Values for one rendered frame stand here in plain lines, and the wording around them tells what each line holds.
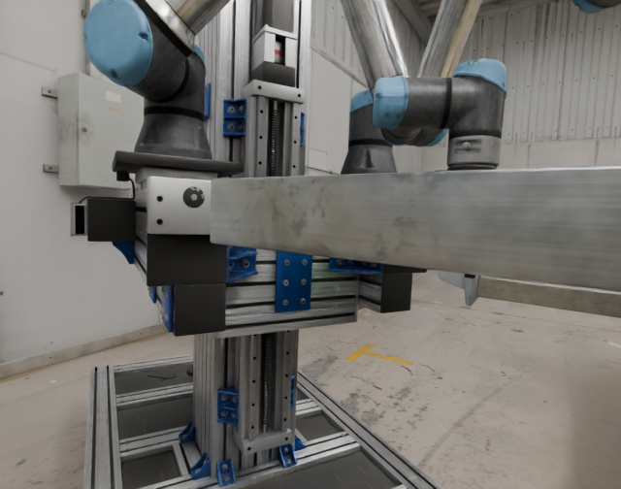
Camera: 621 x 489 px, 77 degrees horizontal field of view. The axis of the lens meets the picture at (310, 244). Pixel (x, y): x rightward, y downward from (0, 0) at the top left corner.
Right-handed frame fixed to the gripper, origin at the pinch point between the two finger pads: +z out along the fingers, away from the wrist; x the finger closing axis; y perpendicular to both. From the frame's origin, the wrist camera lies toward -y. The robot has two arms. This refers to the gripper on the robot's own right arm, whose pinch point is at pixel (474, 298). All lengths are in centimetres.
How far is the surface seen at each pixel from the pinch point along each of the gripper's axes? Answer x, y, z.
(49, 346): -24, 236, 75
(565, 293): 1.5, -11.6, -3.0
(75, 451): 1, 139, 84
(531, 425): -140, 2, 82
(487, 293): 1.5, -2.1, -1.4
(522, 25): -768, 135, -377
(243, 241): 51, -2, -11
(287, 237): 52, -5, -11
